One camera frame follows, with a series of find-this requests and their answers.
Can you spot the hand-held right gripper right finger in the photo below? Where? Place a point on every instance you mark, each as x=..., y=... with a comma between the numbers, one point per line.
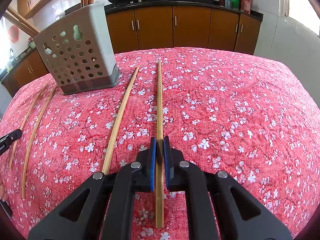
x=167, y=165

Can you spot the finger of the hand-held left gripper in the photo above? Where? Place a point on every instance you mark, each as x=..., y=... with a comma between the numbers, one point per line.
x=11, y=137

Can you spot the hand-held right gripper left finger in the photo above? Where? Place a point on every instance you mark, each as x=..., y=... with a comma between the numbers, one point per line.
x=152, y=165

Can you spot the pale green perforated utensil holder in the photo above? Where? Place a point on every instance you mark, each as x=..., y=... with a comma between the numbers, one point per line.
x=100, y=30

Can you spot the person's left hand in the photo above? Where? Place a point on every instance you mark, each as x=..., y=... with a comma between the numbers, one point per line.
x=3, y=191

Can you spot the red floral tablecloth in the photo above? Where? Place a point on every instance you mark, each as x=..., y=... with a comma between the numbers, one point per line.
x=225, y=117

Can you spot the metal faucet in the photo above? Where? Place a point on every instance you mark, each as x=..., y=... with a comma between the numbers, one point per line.
x=12, y=55

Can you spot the green basin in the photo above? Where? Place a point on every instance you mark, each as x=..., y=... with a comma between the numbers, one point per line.
x=31, y=45

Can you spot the red plastic bag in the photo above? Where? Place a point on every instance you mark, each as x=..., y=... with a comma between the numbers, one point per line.
x=12, y=33

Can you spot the wooden base cabinets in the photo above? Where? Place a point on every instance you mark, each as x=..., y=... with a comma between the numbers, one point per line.
x=190, y=27

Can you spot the black kitchen countertop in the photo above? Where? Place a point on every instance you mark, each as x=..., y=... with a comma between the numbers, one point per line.
x=190, y=2

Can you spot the dark blue box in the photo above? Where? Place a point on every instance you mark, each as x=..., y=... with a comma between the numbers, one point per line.
x=228, y=3

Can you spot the green container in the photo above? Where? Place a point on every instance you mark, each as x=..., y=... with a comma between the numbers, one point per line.
x=235, y=1

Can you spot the kitchen window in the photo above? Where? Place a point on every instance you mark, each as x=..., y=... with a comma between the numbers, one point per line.
x=302, y=0

